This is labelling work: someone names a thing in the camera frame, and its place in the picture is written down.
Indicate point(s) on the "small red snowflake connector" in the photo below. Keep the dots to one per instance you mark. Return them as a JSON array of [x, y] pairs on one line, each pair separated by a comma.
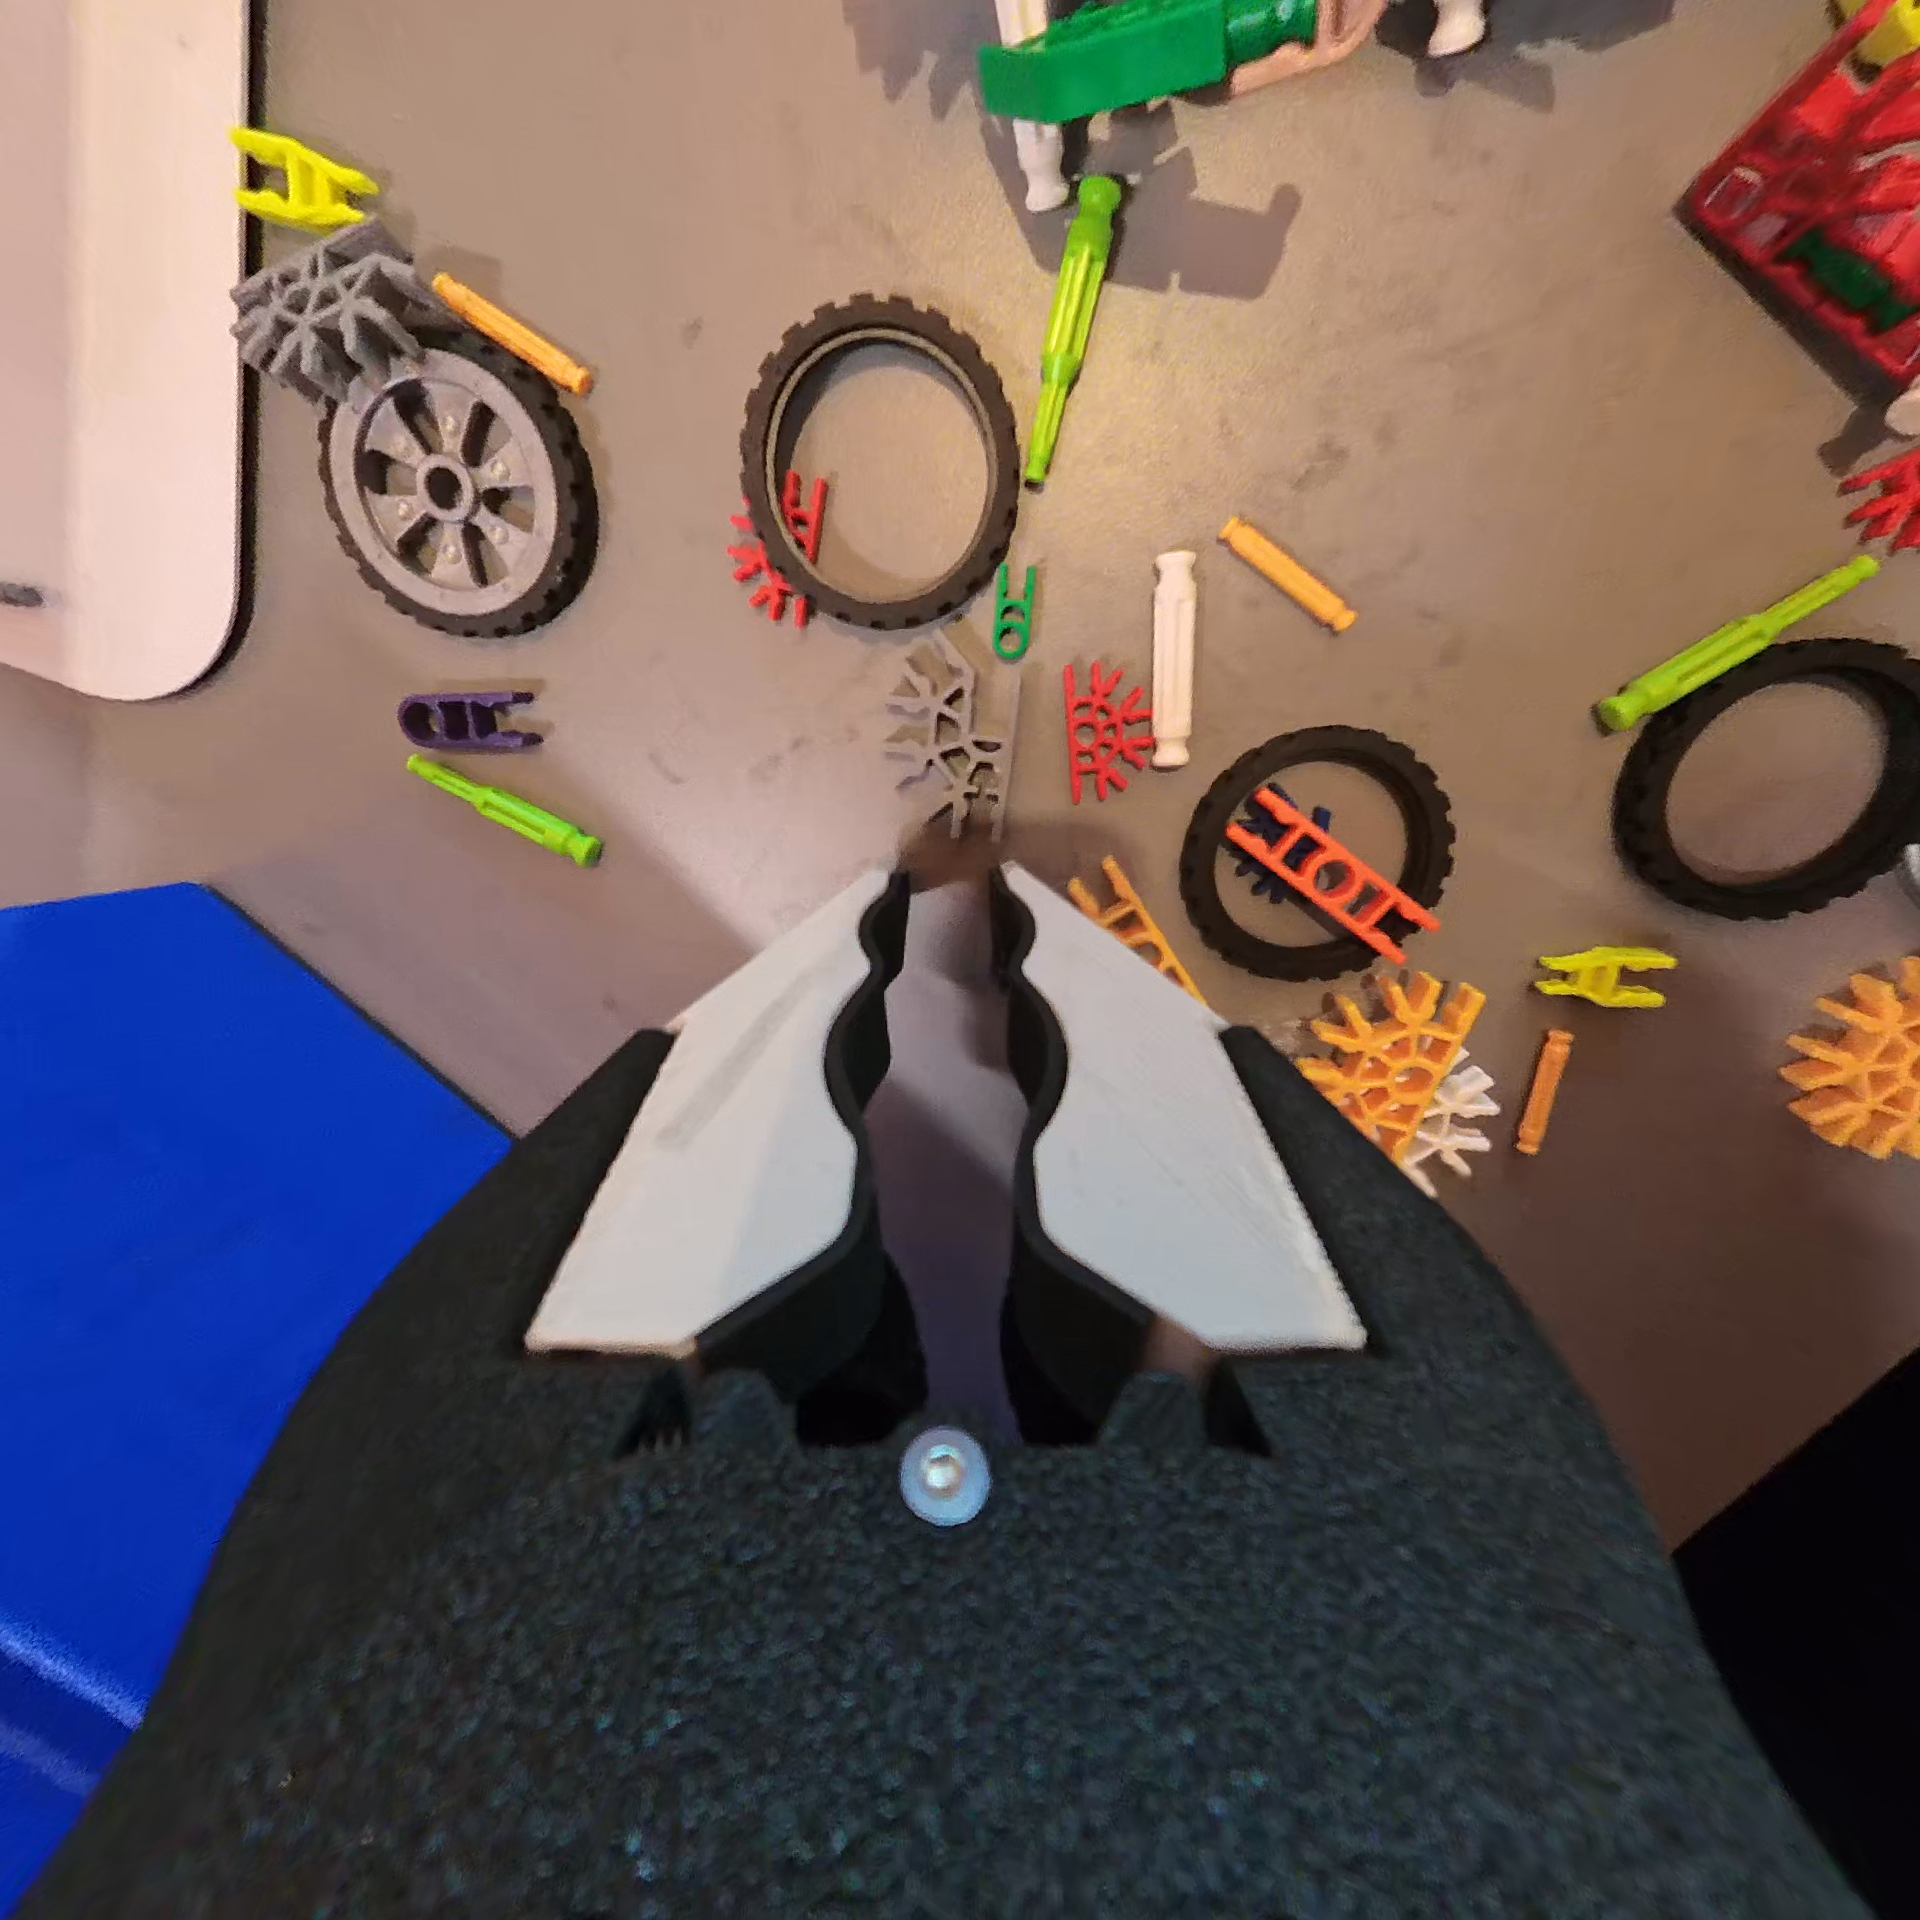
[[1893, 501]]

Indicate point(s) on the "small red connector piece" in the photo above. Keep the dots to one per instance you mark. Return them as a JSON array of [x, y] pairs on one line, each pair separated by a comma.
[[805, 515]]

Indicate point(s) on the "small green connector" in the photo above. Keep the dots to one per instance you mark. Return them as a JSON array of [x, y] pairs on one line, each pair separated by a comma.
[[1019, 637]]

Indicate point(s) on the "orange-red ladder connector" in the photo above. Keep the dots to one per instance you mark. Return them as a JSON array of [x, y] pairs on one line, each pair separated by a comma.
[[1335, 879]]

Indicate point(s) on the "red fan connector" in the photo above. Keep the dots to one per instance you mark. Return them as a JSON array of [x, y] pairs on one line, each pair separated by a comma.
[[1104, 734], [765, 577]]

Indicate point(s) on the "purple clip connector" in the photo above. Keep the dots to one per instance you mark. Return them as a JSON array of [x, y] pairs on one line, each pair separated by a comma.
[[459, 717]]

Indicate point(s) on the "orange plastic rod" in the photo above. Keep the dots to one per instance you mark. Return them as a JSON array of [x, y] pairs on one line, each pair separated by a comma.
[[509, 332], [1546, 1093], [1288, 577]]

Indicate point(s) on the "yellow clip connector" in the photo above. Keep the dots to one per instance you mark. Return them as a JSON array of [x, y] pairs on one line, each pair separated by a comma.
[[1598, 977], [302, 183]]

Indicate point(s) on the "blue plastic bin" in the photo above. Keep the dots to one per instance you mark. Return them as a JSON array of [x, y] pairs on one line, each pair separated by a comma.
[[181, 1201]]

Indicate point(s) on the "black tyre grey hub wheel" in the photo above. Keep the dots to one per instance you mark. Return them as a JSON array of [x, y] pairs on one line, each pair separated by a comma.
[[450, 537]]

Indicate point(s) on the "multicoloured construction toy model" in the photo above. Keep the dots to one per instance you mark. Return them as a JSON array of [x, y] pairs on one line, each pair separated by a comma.
[[1111, 59]]

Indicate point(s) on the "white plastic rod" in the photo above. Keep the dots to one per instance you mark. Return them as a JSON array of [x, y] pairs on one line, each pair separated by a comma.
[[1176, 658]]

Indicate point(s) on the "grey snowflake connector stack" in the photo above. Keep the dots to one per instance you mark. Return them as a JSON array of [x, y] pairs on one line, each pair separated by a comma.
[[322, 308]]

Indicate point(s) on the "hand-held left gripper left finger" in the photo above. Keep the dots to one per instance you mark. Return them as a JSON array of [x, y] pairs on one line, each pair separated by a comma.
[[718, 1171]]

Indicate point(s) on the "dark blue connector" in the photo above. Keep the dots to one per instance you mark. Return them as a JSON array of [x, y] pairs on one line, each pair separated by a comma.
[[1256, 876]]

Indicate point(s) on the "grey half-circle connector stack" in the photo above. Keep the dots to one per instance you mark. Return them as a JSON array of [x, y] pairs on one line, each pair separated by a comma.
[[946, 734]]

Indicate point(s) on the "orange half-circle connector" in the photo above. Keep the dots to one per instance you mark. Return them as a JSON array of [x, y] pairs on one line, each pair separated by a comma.
[[1142, 922], [1868, 1065]]

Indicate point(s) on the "white snowflake connector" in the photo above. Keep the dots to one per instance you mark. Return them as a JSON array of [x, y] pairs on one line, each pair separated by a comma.
[[1461, 1119]]

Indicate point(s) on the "orange snowflake connector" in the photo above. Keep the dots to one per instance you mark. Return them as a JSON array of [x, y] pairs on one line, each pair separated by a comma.
[[1389, 1052]]

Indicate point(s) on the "lime green plastic rod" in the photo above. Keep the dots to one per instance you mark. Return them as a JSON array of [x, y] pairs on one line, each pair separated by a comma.
[[1075, 322], [504, 810], [1723, 648]]

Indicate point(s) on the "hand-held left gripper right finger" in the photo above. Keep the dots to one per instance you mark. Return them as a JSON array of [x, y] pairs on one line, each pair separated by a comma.
[[1186, 1186]]

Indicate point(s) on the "black rubber tyre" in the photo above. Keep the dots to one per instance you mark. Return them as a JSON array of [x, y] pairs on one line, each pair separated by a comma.
[[760, 448], [1200, 866], [1638, 804]]

